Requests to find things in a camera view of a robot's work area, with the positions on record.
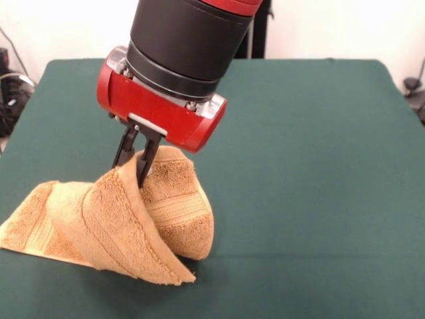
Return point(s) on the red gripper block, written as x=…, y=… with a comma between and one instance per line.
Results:
x=159, y=113

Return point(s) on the black equipment pile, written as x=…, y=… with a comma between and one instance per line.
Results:
x=13, y=99

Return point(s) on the tan terry towel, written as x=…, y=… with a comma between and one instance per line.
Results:
x=99, y=216

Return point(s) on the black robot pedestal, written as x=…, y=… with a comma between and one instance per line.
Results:
x=257, y=33

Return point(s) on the black wheeled stand foot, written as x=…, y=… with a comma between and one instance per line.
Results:
x=413, y=86

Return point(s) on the dark green tablecloth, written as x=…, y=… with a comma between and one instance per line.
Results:
x=299, y=199

